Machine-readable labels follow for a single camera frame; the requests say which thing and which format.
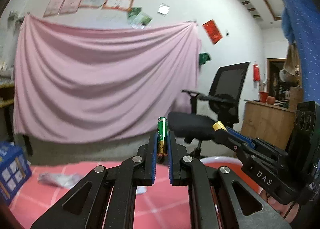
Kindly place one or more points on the red white plastic bin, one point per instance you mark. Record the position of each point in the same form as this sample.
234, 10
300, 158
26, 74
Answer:
233, 164

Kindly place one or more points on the green gold battery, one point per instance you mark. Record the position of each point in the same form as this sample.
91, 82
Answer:
162, 136

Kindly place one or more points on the wooden cabinet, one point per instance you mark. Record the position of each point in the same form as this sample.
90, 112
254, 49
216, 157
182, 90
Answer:
270, 123

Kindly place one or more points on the blue dotted curtain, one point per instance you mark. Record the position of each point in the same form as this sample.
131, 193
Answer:
300, 23

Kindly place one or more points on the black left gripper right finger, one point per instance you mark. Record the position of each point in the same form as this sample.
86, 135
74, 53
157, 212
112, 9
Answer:
218, 198

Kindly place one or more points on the black mesh office chair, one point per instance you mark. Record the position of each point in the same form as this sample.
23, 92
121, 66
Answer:
223, 100

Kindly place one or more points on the green wall decoration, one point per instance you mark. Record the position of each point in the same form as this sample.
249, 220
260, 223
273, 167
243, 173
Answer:
204, 58

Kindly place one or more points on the red paper wall sign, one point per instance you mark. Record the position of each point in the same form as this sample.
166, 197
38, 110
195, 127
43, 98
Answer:
212, 31

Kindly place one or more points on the right hand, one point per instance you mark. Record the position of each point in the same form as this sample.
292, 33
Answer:
288, 212

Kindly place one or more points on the crumpled grey white wrapper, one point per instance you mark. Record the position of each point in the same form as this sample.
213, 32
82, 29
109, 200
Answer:
59, 180

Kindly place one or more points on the pink hanging cloth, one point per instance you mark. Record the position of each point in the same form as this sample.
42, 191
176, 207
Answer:
78, 85

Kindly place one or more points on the wooden wall shelf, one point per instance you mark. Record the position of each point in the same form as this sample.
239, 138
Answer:
7, 93

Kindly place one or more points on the blue cardboard box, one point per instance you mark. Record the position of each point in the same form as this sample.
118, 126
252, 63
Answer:
14, 171

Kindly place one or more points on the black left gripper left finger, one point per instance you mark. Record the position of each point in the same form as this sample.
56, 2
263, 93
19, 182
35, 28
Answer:
105, 197

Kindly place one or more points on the small white torn wrapper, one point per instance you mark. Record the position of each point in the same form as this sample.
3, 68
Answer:
141, 190

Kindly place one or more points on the yellow white small packet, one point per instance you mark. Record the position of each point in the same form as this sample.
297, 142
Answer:
218, 125

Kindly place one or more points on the red fire extinguisher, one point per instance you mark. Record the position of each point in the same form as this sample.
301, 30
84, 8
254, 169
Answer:
256, 73

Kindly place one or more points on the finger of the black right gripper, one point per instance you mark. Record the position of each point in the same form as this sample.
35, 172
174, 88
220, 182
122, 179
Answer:
233, 140

